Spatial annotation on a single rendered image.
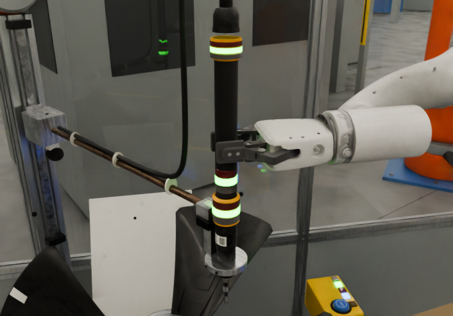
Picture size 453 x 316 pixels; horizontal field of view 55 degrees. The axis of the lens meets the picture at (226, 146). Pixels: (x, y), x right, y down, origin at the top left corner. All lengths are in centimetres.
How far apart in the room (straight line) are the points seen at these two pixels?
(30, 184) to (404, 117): 95
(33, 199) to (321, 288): 83
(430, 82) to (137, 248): 76
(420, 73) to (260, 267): 110
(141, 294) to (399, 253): 113
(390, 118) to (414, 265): 134
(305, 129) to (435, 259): 145
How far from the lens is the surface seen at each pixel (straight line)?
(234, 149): 62
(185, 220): 97
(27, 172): 128
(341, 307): 125
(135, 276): 113
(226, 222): 68
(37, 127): 113
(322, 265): 179
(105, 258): 114
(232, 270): 72
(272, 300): 181
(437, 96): 79
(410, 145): 72
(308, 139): 63
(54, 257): 87
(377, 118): 70
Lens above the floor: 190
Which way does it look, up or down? 22 degrees down
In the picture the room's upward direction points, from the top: straight up
